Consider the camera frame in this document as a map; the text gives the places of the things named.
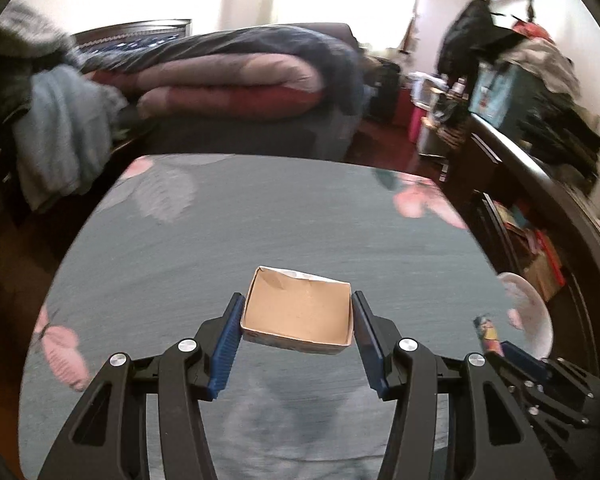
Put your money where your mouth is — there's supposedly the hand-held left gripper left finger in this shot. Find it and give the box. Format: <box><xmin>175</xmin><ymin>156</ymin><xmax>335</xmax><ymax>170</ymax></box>
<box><xmin>37</xmin><ymin>292</ymin><xmax>246</xmax><ymax>480</ymax></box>

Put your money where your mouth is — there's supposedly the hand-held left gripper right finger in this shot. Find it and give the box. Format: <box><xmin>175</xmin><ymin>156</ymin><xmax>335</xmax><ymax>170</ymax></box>
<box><xmin>351</xmin><ymin>290</ymin><xmax>551</xmax><ymax>480</ymax></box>

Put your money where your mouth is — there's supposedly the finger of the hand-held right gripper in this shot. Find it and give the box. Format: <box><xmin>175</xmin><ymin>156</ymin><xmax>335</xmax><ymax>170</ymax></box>
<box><xmin>486</xmin><ymin>340</ymin><xmax>600</xmax><ymax>428</ymax></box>

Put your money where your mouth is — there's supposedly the pink speckled white bowl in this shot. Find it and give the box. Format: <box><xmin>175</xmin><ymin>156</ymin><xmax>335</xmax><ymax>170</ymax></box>
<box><xmin>497</xmin><ymin>272</ymin><xmax>554</xmax><ymax>361</ymax></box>

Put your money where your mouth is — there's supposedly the colourful wrapper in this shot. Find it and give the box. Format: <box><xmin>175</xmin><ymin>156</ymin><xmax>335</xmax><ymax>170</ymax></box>
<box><xmin>472</xmin><ymin>312</ymin><xmax>506</xmax><ymax>358</ymax></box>

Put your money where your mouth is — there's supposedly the small cardboard box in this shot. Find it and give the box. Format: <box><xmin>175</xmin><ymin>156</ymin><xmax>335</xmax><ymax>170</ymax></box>
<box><xmin>240</xmin><ymin>265</ymin><xmax>355</xmax><ymax>357</ymax></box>

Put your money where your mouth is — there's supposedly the shelf of books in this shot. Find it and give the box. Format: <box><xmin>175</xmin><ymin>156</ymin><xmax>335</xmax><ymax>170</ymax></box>
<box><xmin>490</xmin><ymin>200</ymin><xmax>566</xmax><ymax>303</ymax></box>

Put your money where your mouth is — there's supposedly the dark wooden cabinet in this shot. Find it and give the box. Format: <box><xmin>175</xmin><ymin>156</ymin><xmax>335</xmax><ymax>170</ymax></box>
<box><xmin>417</xmin><ymin>112</ymin><xmax>600</xmax><ymax>391</ymax></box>

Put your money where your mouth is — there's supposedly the pink bin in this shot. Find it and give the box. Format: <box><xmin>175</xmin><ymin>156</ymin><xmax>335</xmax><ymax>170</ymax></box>
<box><xmin>407</xmin><ymin>105</ymin><xmax>428</xmax><ymax>143</ymax></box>

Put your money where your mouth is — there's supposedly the red storage box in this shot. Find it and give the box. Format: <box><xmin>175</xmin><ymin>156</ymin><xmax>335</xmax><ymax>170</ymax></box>
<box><xmin>392</xmin><ymin>87</ymin><xmax>413</xmax><ymax>128</ymax></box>

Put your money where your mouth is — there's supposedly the pile of clothes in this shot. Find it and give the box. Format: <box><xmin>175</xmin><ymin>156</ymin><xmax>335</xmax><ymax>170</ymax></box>
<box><xmin>500</xmin><ymin>15</ymin><xmax>600</xmax><ymax>186</ymax></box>

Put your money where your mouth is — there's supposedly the black suitcase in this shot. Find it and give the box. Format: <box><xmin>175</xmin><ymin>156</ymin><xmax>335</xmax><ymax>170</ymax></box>
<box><xmin>367</xmin><ymin>57</ymin><xmax>402</xmax><ymax>123</ymax></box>

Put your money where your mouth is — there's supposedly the clear storage box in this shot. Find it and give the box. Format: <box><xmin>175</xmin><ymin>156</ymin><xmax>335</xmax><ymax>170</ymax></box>
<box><xmin>410</xmin><ymin>72</ymin><xmax>448</xmax><ymax>111</ymax></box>

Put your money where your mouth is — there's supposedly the folded pink red quilt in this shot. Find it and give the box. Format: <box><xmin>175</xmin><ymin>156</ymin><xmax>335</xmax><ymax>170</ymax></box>
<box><xmin>85</xmin><ymin>52</ymin><xmax>331</xmax><ymax>121</ymax></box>

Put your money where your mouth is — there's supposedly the teal box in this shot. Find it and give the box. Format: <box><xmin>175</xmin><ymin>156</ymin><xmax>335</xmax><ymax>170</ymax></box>
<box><xmin>467</xmin><ymin>62</ymin><xmax>536</xmax><ymax>133</ymax></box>

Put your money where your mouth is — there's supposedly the light blue garment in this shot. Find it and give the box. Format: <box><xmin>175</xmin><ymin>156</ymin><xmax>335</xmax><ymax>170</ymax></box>
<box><xmin>12</xmin><ymin>65</ymin><xmax>131</xmax><ymax>211</ymax></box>

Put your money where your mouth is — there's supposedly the folded red grey comforter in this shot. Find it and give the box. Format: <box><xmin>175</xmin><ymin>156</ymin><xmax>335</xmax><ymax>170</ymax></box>
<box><xmin>75</xmin><ymin>22</ymin><xmax>366</xmax><ymax>116</ymax></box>

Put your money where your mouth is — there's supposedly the black hanging jacket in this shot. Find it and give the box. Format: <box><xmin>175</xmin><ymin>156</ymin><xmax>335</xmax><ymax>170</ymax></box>
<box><xmin>437</xmin><ymin>0</ymin><xmax>526</xmax><ymax>76</ymax></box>

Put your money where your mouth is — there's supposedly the dark wooden headboard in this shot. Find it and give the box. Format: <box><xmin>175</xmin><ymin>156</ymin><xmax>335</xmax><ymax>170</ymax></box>
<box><xmin>70</xmin><ymin>19</ymin><xmax>193</xmax><ymax>53</ymax></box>

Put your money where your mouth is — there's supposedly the grey knitted garment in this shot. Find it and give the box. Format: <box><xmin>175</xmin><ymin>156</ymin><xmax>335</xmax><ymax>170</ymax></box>
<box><xmin>0</xmin><ymin>2</ymin><xmax>81</xmax><ymax>126</ymax></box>

